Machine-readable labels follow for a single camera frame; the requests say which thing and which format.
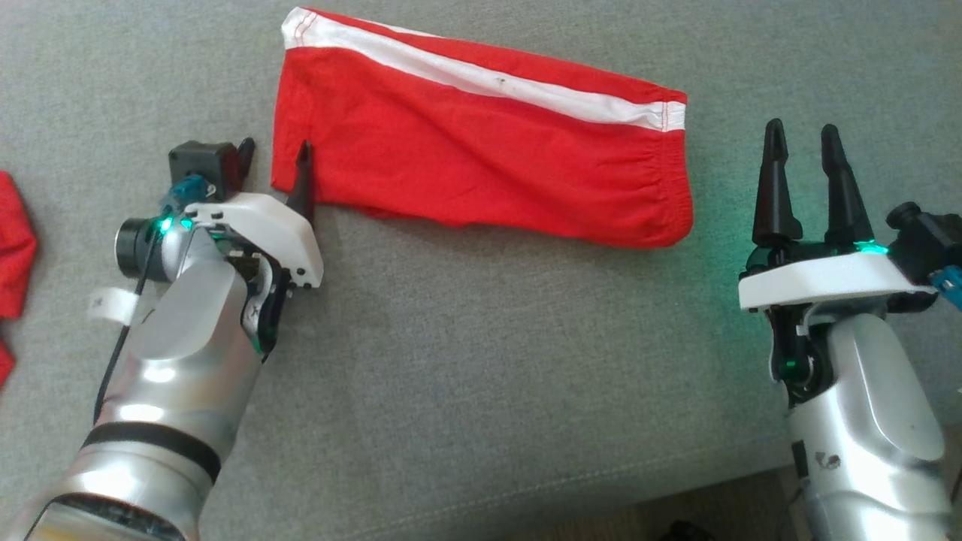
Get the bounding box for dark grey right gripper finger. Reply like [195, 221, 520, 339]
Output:
[819, 124, 876, 249]
[752, 119, 803, 247]

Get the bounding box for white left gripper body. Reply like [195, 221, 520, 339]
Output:
[184, 193, 325, 291]

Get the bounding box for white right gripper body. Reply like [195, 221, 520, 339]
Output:
[738, 239, 938, 313]

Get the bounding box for red shorts with white stripe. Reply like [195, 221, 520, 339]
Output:
[271, 6, 694, 250]

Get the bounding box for red Bulls basketball jersey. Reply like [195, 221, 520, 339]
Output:
[0, 171, 38, 388]

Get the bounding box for large grey sofa seat cushion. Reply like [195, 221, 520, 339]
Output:
[0, 0, 962, 541]

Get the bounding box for teal left camera connector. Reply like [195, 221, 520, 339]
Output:
[160, 175, 206, 216]

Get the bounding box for teal camera connector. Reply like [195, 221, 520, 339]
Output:
[929, 269, 962, 313]
[160, 175, 206, 216]

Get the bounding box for teal right camera connector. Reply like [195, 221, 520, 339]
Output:
[929, 269, 962, 313]

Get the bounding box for white cable label tag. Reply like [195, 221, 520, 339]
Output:
[88, 287, 141, 325]

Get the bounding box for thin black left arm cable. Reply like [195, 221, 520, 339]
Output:
[92, 222, 163, 425]

